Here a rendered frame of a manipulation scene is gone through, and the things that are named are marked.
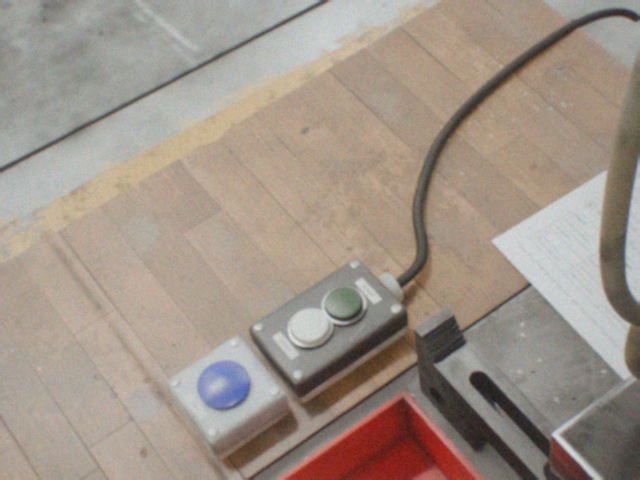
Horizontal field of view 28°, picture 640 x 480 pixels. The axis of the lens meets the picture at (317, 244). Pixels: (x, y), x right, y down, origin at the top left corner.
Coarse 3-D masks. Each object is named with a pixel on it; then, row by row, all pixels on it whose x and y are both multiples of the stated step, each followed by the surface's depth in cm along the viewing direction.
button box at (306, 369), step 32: (512, 64) 113; (480, 96) 111; (448, 128) 110; (416, 192) 106; (416, 224) 104; (416, 256) 102; (320, 288) 99; (384, 288) 98; (288, 320) 97; (352, 320) 96; (384, 320) 96; (288, 352) 96; (320, 352) 95; (352, 352) 96; (288, 384) 96; (320, 384) 96
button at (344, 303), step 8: (336, 288) 98; (344, 288) 98; (352, 288) 98; (328, 296) 97; (336, 296) 97; (344, 296) 97; (352, 296) 97; (360, 296) 97; (328, 304) 97; (336, 304) 97; (344, 304) 97; (352, 304) 97; (360, 304) 97; (328, 312) 97; (336, 312) 96; (344, 312) 96; (352, 312) 96; (360, 312) 97; (336, 320) 97; (344, 320) 96
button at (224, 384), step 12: (228, 360) 95; (204, 372) 95; (216, 372) 95; (228, 372) 94; (240, 372) 94; (204, 384) 94; (216, 384) 94; (228, 384) 94; (240, 384) 94; (204, 396) 94; (216, 396) 93; (228, 396) 93; (240, 396) 93; (216, 408) 93; (228, 408) 93
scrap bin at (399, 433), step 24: (384, 408) 89; (408, 408) 89; (360, 432) 89; (384, 432) 91; (408, 432) 93; (432, 432) 88; (312, 456) 87; (336, 456) 89; (360, 456) 91; (384, 456) 93; (408, 456) 92; (432, 456) 91; (456, 456) 86
